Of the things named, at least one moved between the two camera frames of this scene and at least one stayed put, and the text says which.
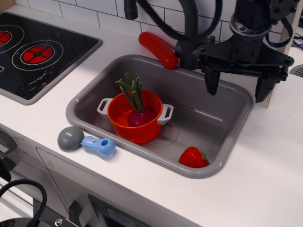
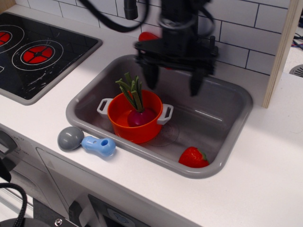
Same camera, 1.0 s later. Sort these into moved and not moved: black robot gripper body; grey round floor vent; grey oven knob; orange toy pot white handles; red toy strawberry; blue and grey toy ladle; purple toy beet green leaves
Moved: black robot gripper body
Not moved: red toy strawberry; blue and grey toy ladle; grey oven knob; orange toy pot white handles; grey round floor vent; purple toy beet green leaves
